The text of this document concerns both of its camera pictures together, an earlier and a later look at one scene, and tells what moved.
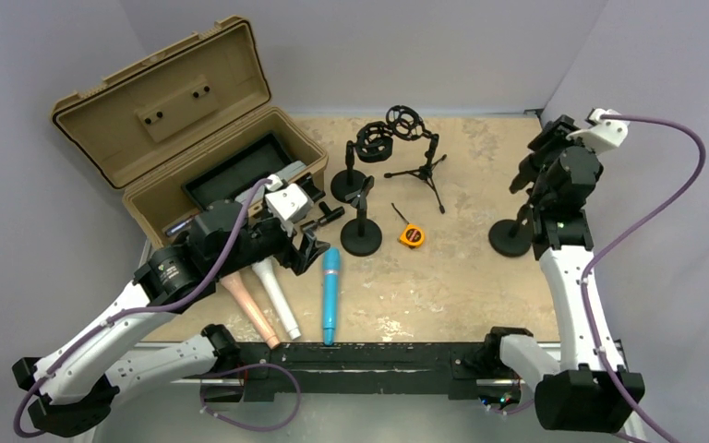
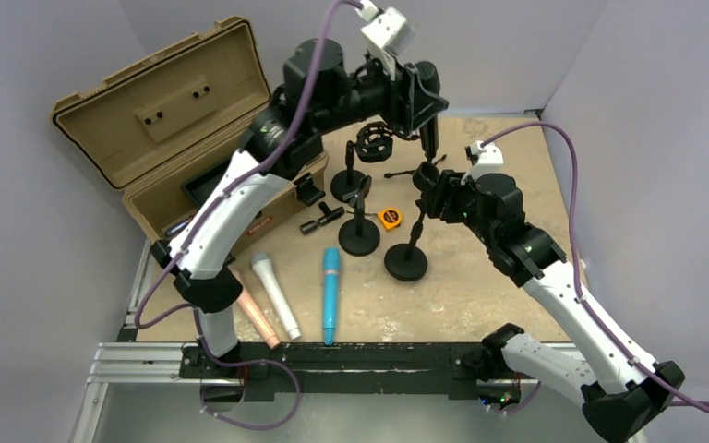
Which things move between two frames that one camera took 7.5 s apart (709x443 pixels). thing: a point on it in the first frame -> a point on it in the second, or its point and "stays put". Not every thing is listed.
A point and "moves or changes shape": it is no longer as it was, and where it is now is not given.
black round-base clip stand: [362, 236] stays put
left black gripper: [291, 256] -> [408, 103]
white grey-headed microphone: [267, 269] stays put
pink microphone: [234, 281] -> [262, 265]
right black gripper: [554, 136] -> [442, 198]
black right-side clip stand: [513, 238] moves or changes shape
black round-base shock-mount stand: [374, 144] stays put
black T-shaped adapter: [329, 216] stays put
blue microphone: [330, 293] stays put
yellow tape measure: [413, 235] -> [390, 219]
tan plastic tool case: [150, 130] stays put
